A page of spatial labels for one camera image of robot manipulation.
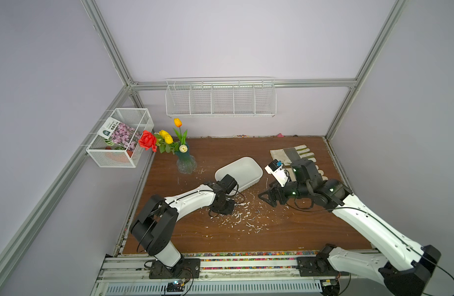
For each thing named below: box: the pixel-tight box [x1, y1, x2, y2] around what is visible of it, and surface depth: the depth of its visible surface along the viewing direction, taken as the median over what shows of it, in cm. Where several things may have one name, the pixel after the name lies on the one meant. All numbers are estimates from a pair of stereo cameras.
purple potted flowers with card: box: [96, 117, 142, 158], surface depth 75 cm
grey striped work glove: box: [269, 144, 317, 167], surface depth 114 cm
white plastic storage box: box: [214, 156, 264, 192], surface depth 104 cm
